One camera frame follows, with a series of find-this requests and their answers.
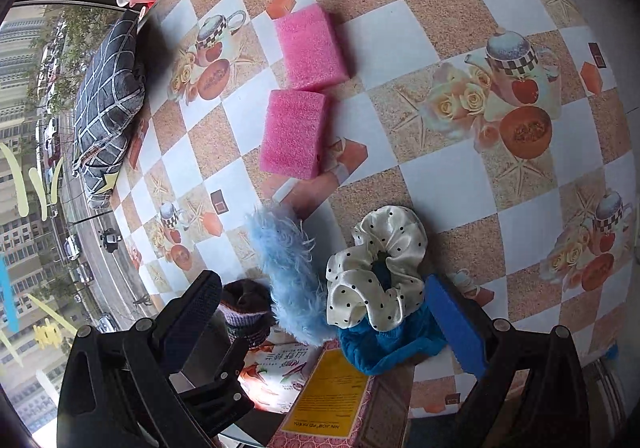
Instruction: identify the purple knit headband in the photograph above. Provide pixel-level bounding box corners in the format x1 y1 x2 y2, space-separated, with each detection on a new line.
217 278 276 349

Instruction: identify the grey checked pillow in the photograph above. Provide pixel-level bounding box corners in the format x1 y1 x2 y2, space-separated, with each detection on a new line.
71 8 147 210

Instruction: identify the pink sponge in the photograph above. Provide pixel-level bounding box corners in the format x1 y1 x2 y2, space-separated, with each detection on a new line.
274 5 351 91
259 89 331 180

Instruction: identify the blue knit scrunchie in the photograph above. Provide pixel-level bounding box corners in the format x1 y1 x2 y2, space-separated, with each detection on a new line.
337 260 448 375

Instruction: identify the floral tissue pack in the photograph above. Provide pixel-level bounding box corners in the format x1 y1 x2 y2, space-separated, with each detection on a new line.
237 328 326 415

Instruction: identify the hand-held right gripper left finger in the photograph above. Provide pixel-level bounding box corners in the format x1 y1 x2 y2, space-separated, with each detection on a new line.
57 270 256 448

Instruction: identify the yellow window decal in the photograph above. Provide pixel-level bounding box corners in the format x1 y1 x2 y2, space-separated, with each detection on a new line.
0 143 81 369

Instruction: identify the white polka dot scrunchie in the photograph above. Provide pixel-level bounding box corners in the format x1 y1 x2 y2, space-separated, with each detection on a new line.
325 205 431 333

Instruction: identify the red patterned box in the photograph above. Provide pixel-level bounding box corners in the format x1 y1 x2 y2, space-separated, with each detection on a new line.
267 338 416 448

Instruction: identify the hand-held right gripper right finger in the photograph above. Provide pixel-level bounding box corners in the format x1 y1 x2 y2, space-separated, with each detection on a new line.
425 275 593 448

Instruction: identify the light blue fluffy scrunchie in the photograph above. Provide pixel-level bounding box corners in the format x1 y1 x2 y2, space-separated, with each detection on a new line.
245 204 333 346

